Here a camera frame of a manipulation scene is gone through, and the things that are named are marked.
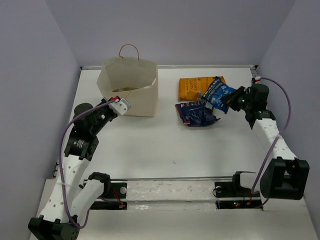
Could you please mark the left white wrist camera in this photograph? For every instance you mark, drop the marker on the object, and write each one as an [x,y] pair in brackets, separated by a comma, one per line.
[120,106]

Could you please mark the purple snack bag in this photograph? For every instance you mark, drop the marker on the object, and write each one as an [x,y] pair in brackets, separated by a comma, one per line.
[198,113]

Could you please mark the silver metal rail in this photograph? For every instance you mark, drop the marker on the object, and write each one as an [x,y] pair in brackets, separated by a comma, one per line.
[196,178]

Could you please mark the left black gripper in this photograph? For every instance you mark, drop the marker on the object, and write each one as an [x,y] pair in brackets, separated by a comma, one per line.
[109,108]

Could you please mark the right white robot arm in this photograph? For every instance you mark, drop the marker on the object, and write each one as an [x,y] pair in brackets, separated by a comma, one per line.
[281,175]

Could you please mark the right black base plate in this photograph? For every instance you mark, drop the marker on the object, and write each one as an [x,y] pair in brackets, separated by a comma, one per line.
[229,196]

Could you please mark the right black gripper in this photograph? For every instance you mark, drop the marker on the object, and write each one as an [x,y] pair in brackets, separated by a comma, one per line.
[240,91]

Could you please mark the beige paper bag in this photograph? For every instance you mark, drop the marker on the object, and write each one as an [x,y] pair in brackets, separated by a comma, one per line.
[134,79]

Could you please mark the blue potato chips bag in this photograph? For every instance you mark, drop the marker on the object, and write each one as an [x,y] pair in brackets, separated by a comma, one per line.
[215,92]

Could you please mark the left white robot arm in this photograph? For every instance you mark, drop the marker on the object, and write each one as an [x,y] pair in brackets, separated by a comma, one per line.
[68,207]

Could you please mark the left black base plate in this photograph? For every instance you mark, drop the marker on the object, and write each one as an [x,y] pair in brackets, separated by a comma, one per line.
[112,199]

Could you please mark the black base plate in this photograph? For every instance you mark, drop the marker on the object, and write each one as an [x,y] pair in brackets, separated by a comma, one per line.
[229,196]
[112,199]

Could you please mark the orange Kettle chips bag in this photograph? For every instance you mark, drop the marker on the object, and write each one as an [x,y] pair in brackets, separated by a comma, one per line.
[191,89]

